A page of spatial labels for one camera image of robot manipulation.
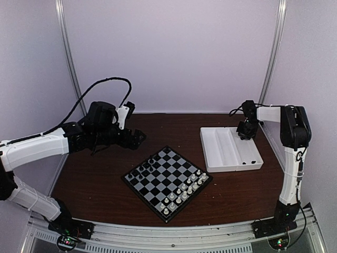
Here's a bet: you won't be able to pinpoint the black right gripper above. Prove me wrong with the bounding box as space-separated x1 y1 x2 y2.
237 120 259 139

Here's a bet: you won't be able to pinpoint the white plastic divided tray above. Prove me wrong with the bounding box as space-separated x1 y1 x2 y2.
200 127 264 173

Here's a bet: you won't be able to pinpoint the front aluminium rail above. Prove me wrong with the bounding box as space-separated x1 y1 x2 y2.
23 205 321 253

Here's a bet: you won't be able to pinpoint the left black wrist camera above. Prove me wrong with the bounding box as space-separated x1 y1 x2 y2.
124 101 135 119

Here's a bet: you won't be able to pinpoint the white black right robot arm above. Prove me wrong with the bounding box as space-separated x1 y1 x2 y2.
231 100 312 233

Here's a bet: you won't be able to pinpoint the aluminium frame post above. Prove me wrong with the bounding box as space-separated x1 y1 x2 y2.
258 0 287 104
54 0 88 118

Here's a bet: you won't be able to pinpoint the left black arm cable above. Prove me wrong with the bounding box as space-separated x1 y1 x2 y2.
39 77 132 138

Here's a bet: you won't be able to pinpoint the right aluminium frame post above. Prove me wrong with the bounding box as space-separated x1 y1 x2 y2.
258 0 287 104

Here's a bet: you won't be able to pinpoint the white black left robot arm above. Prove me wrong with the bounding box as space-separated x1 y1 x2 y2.
1 102 146 234

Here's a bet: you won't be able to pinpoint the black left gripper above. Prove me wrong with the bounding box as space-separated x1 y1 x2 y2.
93 125 146 150

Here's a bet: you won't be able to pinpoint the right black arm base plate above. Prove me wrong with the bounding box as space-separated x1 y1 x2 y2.
251 207 299 239

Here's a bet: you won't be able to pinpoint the black white chessboard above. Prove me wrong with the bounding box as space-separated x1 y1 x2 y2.
121 146 213 223

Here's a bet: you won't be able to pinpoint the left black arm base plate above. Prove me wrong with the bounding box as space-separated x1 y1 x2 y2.
48 211 94 239

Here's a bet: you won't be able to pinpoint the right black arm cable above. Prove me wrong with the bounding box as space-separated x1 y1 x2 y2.
228 105 245 118

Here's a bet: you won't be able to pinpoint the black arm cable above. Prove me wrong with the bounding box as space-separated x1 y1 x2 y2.
228 105 245 118
39 77 132 138

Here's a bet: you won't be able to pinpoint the left aluminium frame post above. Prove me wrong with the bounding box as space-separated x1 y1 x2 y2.
54 0 88 118

